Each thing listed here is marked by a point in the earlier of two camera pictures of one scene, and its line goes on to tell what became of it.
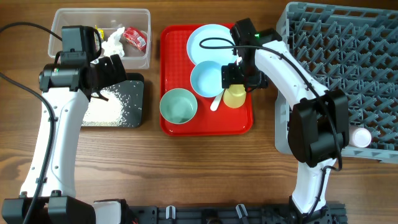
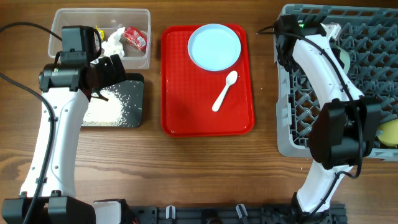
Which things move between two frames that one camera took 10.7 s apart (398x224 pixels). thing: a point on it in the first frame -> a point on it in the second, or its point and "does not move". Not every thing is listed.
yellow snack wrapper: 101,32 does not move
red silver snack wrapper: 137,38 does not move
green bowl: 178,106 -> 344,56
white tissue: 112,45 does not move
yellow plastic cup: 234,96 -> 390,132
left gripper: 115,69 does not move
